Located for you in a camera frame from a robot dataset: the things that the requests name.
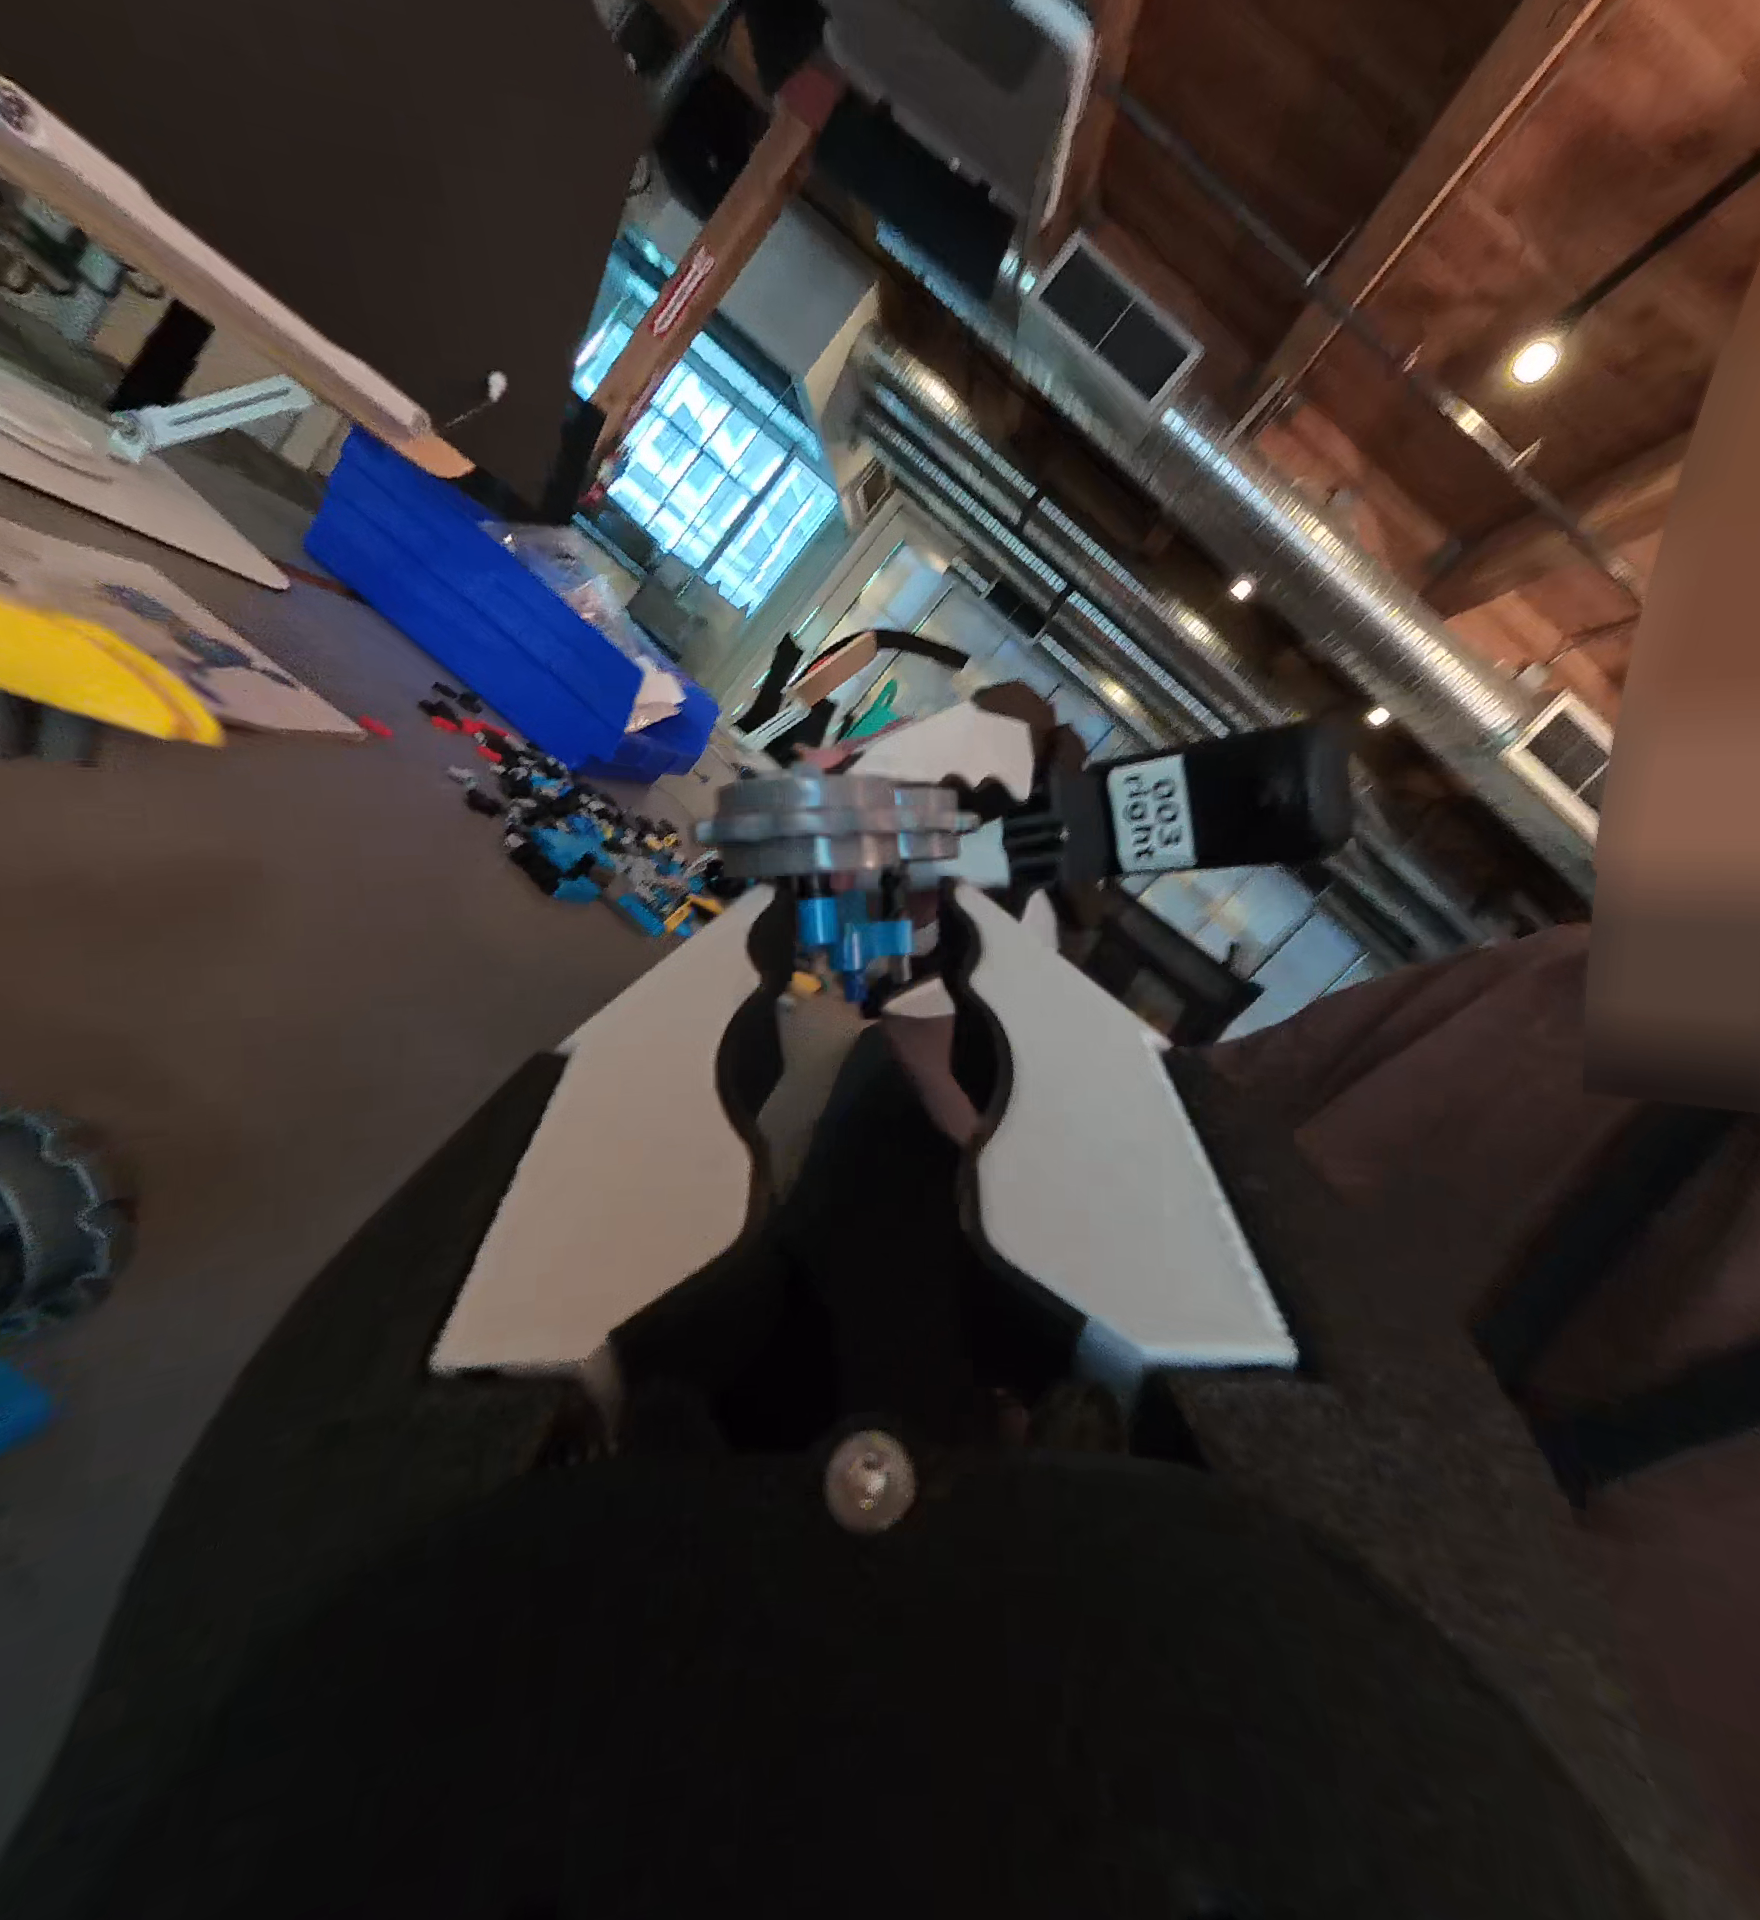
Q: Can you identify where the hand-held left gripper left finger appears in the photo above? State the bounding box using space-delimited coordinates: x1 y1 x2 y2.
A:
426 888 796 1375

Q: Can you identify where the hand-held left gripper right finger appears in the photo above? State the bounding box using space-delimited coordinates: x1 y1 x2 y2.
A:
937 887 1300 1375

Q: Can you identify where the large black toy wheel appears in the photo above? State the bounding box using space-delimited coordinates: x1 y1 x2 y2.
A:
697 768 971 878

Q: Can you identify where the person's brown shirt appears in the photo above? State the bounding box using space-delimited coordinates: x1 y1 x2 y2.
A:
1210 924 1760 1920

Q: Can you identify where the pile of small toy parts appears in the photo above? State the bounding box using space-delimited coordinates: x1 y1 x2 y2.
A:
414 684 740 944

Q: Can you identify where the clear plastic parts bag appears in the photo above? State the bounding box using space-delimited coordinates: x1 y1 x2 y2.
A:
483 518 691 737

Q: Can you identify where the ceiling vent grille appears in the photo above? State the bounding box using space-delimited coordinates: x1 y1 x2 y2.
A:
1024 233 1206 411

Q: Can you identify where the blue plastic bin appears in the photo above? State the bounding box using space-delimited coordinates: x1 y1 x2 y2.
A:
304 425 721 784

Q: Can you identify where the instruction booklet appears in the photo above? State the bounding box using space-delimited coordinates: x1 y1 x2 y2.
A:
0 510 373 745

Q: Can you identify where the white ceiling unit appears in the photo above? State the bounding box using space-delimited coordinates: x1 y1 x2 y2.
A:
753 0 1101 260

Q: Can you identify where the blue grey toy robot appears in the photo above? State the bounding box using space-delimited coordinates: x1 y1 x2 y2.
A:
0 583 230 1481

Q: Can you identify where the dark divider panel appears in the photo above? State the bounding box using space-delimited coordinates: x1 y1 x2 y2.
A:
0 0 659 511

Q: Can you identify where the silver air duct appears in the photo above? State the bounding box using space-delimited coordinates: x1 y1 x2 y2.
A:
850 328 1603 904

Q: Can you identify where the wooden post red label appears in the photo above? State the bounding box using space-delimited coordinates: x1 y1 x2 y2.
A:
580 75 840 454

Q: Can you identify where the black chest strap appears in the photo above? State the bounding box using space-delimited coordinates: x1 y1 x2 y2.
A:
1471 1108 1760 1505

